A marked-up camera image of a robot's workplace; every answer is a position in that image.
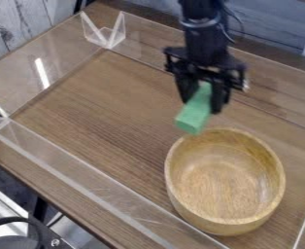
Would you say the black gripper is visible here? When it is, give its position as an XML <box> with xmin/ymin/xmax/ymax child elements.
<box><xmin>163</xmin><ymin>18</ymin><xmax>247</xmax><ymax>115</ymax></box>

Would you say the green rectangular block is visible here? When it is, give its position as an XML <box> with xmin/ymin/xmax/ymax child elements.
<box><xmin>175</xmin><ymin>82</ymin><xmax>212</xmax><ymax>135</ymax></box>

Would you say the brown wooden bowl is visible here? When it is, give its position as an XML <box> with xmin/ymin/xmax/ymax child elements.
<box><xmin>164</xmin><ymin>127</ymin><xmax>286</xmax><ymax>236</ymax></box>

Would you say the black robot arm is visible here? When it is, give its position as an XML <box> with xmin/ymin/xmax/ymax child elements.
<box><xmin>163</xmin><ymin>0</ymin><xmax>246</xmax><ymax>114</ymax></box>

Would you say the clear acrylic enclosure wall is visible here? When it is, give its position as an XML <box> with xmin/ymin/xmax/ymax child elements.
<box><xmin>0</xmin><ymin>11</ymin><xmax>305</xmax><ymax>249</ymax></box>

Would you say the clear acrylic corner bracket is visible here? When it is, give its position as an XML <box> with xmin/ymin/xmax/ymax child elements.
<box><xmin>79</xmin><ymin>12</ymin><xmax>126</xmax><ymax>50</ymax></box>

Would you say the black metal bracket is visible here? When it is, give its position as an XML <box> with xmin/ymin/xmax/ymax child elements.
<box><xmin>26</xmin><ymin>218</ymin><xmax>74</xmax><ymax>249</ymax></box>

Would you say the black cable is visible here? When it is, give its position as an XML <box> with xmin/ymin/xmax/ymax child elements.
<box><xmin>0</xmin><ymin>216</ymin><xmax>45</xmax><ymax>249</ymax></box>

